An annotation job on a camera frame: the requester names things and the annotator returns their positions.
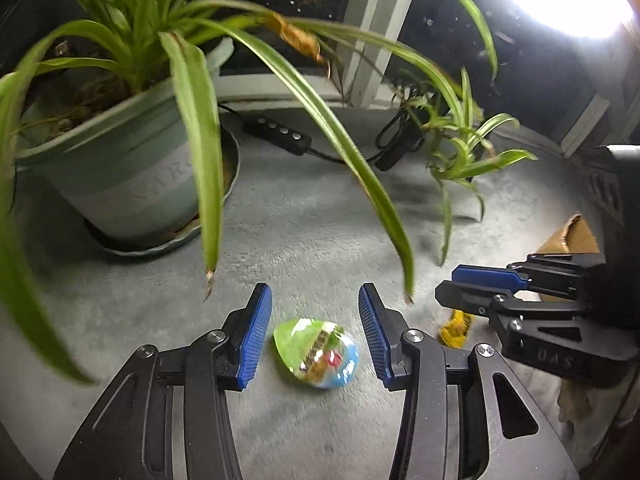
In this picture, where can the yellow snack packet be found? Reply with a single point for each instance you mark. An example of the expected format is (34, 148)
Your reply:
(452, 335)

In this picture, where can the green round snack packet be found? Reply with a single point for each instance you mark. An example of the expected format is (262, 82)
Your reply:
(312, 352)

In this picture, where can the pale green plant pot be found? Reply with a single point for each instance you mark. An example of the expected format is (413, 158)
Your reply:
(125, 175)

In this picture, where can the spider plant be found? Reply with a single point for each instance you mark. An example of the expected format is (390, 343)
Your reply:
(195, 110)

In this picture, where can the white window frame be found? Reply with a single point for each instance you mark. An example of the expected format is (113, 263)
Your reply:
(370, 35)

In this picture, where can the cardboard box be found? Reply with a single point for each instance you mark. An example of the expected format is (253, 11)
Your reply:
(575, 240)

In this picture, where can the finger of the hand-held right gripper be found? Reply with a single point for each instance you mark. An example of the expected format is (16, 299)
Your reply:
(462, 299)
(482, 276)

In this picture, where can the pale cloth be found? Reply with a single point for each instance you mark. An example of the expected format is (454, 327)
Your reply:
(580, 405)

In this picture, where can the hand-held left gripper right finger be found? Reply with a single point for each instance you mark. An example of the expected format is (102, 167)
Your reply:
(372, 335)

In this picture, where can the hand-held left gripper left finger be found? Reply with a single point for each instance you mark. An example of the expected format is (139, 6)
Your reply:
(255, 335)

